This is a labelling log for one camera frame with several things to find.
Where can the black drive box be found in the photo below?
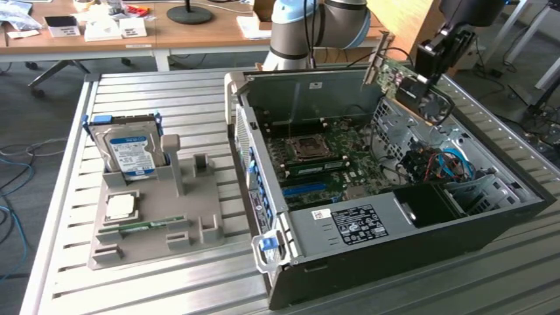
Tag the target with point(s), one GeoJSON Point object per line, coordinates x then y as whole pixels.
{"type": "Point", "coordinates": [429, 206]}

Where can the silver CPU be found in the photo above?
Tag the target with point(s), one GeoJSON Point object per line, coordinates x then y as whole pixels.
{"type": "Point", "coordinates": [121, 206]}

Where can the black chair base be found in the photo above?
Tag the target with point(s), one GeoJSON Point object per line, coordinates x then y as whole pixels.
{"type": "Point", "coordinates": [53, 73]}

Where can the grey printed parts rack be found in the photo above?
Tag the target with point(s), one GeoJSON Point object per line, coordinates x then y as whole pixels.
{"type": "Point", "coordinates": [158, 203]}

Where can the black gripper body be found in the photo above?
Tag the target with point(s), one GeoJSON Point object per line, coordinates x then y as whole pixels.
{"type": "Point", "coordinates": [475, 13]}

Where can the CPU socket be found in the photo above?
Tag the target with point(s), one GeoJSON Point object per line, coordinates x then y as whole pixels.
{"type": "Point", "coordinates": [309, 147]}

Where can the black open PC case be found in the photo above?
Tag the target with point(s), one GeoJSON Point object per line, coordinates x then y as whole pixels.
{"type": "Point", "coordinates": [394, 262]}

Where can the silver disk bay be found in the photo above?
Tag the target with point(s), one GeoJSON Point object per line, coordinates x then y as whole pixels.
{"type": "Point", "coordinates": [486, 193]}

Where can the wooden desk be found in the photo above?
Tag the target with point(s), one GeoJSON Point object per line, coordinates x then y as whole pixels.
{"type": "Point", "coordinates": [210, 36]}
{"type": "Point", "coordinates": [66, 46]}

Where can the white paper stack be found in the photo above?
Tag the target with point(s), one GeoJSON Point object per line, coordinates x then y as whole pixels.
{"type": "Point", "coordinates": [254, 29]}

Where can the white box with cup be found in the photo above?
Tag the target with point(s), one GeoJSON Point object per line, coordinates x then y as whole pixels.
{"type": "Point", "coordinates": [103, 31]}

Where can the green graphics card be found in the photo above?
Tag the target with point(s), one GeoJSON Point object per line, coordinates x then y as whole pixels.
{"type": "Point", "coordinates": [397, 77]}

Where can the white paper tag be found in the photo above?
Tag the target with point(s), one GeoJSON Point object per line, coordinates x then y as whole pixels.
{"type": "Point", "coordinates": [22, 34]}

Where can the hard disk with blue caddy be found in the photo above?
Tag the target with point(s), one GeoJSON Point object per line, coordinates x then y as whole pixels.
{"type": "Point", "coordinates": [131, 154]}

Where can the blue case latch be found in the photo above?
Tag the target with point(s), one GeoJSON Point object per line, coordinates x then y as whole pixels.
{"type": "Point", "coordinates": [269, 244]}

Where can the red object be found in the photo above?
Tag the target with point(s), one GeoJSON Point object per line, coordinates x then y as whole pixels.
{"type": "Point", "coordinates": [139, 10]}

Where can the tape roll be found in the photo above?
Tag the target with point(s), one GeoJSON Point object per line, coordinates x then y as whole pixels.
{"type": "Point", "coordinates": [83, 4]}

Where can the perforated metal disk bay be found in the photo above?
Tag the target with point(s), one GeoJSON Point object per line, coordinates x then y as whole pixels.
{"type": "Point", "coordinates": [397, 131]}

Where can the black round lamp base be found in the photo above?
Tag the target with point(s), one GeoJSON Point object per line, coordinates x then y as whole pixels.
{"type": "Point", "coordinates": [190, 14]}

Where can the white labelled box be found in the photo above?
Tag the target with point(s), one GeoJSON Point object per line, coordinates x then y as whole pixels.
{"type": "Point", "coordinates": [133, 29]}

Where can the green motherboard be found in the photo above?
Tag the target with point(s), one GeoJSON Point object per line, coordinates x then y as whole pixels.
{"type": "Point", "coordinates": [363, 164]}

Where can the white table frame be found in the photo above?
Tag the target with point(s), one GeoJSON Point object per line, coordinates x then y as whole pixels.
{"type": "Point", "coordinates": [527, 33]}

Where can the grey power supply unit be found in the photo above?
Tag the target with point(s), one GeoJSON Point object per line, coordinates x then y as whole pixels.
{"type": "Point", "coordinates": [315, 236]}

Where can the clear plastic bag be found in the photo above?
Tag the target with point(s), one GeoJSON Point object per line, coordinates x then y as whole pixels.
{"type": "Point", "coordinates": [18, 14]}

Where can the white box with black top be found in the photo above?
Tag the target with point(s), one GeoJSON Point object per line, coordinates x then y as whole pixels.
{"type": "Point", "coordinates": [62, 24]}

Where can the blue expansion slot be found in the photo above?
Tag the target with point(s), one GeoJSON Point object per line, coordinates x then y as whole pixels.
{"type": "Point", "coordinates": [305, 189]}

